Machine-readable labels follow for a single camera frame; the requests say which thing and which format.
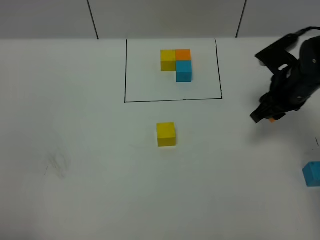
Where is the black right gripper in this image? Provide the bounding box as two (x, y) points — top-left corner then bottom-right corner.
(250, 36), (320, 124)

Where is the blue template block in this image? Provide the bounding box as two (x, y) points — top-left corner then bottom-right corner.
(176, 60), (193, 83)

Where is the orange template block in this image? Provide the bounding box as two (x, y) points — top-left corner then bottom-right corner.
(175, 49), (192, 61)

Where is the yellow template block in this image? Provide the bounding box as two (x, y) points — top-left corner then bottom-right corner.
(160, 49), (176, 72)

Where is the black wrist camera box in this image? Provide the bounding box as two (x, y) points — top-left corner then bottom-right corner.
(255, 33), (299, 75)

